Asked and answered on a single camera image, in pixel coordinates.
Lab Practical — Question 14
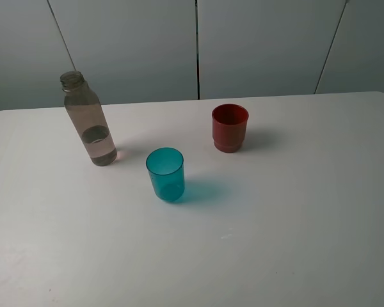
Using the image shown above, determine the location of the clear smoky plastic bottle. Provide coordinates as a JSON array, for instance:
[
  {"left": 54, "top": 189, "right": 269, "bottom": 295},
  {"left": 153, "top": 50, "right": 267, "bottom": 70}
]
[{"left": 60, "top": 71, "right": 117, "bottom": 166}]

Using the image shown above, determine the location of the teal translucent plastic cup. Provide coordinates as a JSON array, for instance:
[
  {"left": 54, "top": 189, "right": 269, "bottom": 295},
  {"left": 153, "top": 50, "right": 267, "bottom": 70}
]
[{"left": 146, "top": 147, "right": 185, "bottom": 202}]

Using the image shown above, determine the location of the red plastic cup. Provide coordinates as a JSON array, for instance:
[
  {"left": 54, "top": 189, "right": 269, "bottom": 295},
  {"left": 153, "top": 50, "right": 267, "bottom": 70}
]
[{"left": 212, "top": 104, "right": 249, "bottom": 153}]

